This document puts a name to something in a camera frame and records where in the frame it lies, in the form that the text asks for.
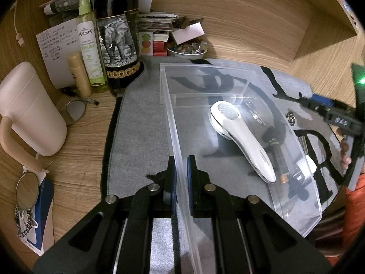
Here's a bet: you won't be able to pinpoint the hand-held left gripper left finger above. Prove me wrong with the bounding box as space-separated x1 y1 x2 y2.
33 155 179 274

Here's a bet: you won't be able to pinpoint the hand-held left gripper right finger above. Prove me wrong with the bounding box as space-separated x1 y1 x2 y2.
186 155 333 274

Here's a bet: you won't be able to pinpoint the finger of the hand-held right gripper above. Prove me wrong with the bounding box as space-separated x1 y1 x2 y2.
312 92 335 107
299 94 363 134

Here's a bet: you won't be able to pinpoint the silver metal cylinder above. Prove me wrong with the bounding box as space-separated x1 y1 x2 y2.
298 136 308 157

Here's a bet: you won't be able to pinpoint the white plug adapter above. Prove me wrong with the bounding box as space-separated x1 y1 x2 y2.
295 155 318 177

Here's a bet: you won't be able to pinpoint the white handheld lint remover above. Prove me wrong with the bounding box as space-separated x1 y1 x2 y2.
209 100 277 184

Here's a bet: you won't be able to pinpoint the black and gold battery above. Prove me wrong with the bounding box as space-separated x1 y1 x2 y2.
269 144 289 184

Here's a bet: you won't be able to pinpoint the clear plastic storage box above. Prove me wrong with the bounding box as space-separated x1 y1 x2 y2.
159 62 323 274

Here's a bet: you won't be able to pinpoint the person's right forearm orange sleeve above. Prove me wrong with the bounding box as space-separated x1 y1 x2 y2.
344 171 365 266

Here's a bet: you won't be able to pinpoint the person's right hand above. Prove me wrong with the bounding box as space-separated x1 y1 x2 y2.
340 135 353 169

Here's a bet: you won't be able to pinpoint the grey mat with black print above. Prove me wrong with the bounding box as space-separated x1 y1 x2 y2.
105 55 348 274

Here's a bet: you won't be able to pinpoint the black pen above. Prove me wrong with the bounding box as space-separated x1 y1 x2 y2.
61 88 100 105

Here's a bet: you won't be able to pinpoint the thin-rimmed eyeglasses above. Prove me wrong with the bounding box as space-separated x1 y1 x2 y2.
58 98 99 126

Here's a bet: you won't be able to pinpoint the white bowl of beads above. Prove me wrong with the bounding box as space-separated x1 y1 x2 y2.
166 40 209 60

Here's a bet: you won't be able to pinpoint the blue and white box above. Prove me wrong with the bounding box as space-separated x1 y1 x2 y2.
20 166 55 257

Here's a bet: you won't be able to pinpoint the small red box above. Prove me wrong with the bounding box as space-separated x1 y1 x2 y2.
153 40 167 57

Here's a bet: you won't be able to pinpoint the card with fruit print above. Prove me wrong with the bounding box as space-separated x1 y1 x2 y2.
139 31 154 55

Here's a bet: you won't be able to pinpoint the beige tube bottle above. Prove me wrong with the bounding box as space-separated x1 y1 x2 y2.
68 53 93 97

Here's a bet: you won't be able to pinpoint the small round mirror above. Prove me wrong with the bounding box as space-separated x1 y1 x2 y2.
16 173 40 210

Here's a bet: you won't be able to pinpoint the blank white card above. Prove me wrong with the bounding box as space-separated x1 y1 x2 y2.
171 22 205 44

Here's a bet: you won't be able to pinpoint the green spray bottle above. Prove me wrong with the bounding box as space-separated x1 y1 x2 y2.
76 0 109 94

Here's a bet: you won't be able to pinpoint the dark metal clip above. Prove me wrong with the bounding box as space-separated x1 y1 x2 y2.
172 17 204 30

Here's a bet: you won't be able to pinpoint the stack of printed papers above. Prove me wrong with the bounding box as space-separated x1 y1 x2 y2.
138 11 179 32

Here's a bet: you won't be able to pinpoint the handwritten paper note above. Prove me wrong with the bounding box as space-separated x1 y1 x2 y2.
36 20 86 90

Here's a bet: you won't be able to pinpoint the dark wine bottle elephant label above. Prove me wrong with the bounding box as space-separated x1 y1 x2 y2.
94 0 142 97

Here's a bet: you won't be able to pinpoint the rolled white and green tube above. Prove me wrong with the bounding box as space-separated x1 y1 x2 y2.
43 0 86 15

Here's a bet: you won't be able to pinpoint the pale pink jug with handle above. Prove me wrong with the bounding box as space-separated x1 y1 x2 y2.
0 62 67 171

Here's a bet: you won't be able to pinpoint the silver metal chain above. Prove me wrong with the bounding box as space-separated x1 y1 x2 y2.
14 205 36 239

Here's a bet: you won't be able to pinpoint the white cable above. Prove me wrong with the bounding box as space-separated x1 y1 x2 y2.
11 6 25 46

